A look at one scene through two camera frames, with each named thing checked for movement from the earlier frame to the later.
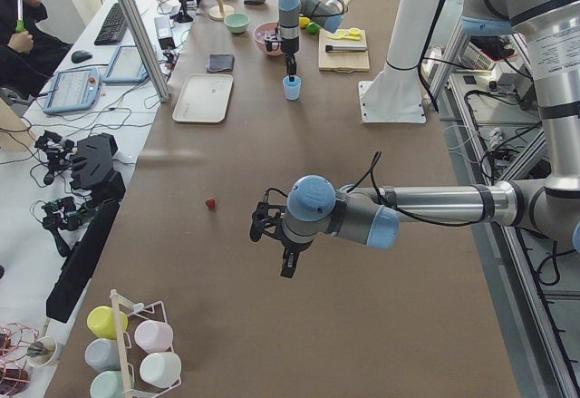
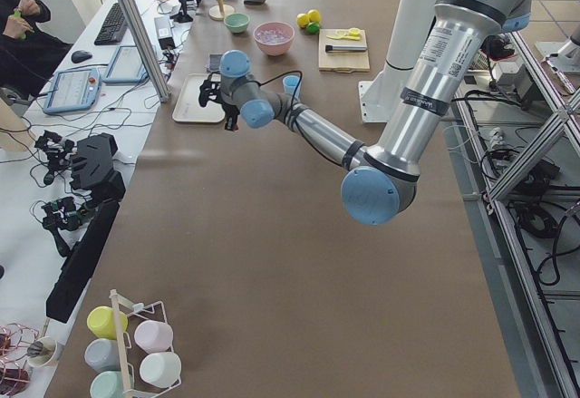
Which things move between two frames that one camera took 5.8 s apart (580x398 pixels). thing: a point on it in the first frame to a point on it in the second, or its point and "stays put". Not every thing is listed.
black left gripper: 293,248 to 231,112
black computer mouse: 80,55 stays put
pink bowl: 264,32 stays put
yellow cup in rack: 101,322 stays put
